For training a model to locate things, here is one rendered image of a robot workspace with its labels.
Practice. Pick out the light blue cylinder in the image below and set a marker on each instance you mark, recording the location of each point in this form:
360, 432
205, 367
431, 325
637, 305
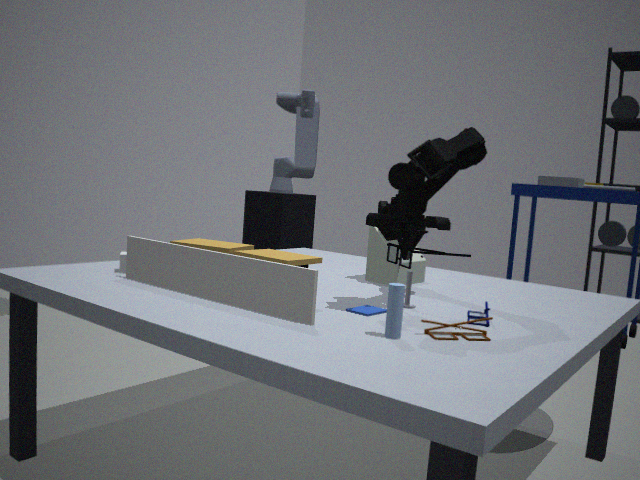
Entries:
395, 308

